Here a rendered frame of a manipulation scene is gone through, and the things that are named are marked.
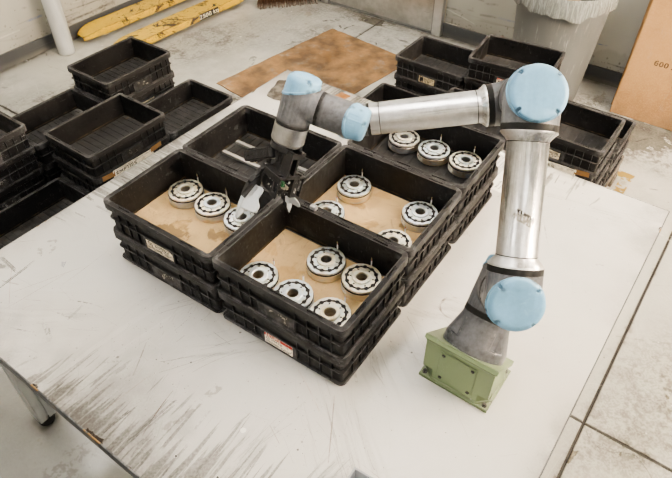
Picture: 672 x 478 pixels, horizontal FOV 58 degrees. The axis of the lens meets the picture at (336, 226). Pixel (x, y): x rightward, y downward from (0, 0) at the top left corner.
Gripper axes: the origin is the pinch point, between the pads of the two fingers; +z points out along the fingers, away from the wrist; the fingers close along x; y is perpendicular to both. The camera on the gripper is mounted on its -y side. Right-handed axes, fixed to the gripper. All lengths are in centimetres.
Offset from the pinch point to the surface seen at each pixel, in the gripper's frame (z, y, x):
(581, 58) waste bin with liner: -28, -74, 265
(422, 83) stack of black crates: 3, -103, 172
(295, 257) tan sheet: 16.4, -1.2, 16.6
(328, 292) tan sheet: 16.7, 14.1, 16.2
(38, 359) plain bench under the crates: 52, -22, -40
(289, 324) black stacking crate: 20.6, 17.4, 2.5
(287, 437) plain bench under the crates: 39, 34, -4
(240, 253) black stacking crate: 16.4, -6.8, 2.5
